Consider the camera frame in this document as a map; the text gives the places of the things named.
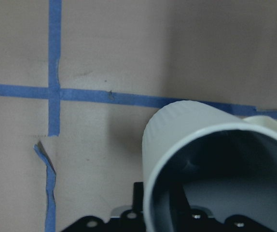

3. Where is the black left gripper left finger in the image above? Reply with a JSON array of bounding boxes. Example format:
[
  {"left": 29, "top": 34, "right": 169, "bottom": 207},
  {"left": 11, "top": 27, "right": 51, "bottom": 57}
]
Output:
[{"left": 132, "top": 182, "right": 144, "bottom": 212}]

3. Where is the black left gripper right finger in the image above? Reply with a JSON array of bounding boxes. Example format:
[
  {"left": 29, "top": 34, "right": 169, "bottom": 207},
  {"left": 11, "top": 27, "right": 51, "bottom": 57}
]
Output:
[{"left": 169, "top": 186, "right": 191, "bottom": 232}]

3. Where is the white mug grey inside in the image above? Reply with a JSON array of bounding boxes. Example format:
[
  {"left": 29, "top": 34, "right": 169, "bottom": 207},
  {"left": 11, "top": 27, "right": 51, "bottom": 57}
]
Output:
[{"left": 142, "top": 101, "right": 277, "bottom": 232}]

